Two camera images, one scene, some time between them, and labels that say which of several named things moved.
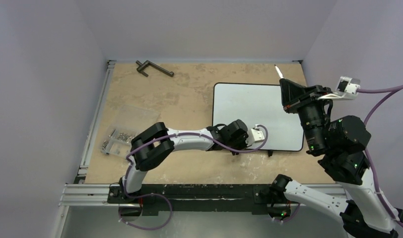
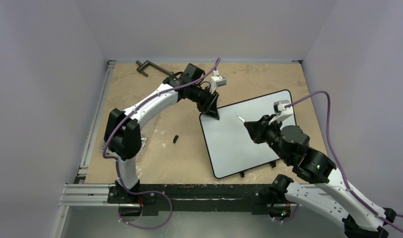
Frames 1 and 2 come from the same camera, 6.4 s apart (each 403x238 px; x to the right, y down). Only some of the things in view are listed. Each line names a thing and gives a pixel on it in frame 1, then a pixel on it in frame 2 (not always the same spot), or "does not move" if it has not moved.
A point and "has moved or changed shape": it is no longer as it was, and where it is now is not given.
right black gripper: [304, 99] to [261, 127]
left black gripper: [243, 142] to [209, 108]
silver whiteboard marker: [279, 71] has moved or changed shape
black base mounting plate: [193, 199] does not move
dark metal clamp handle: [147, 63] does not move
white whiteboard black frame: [270, 125] has moved or changed shape
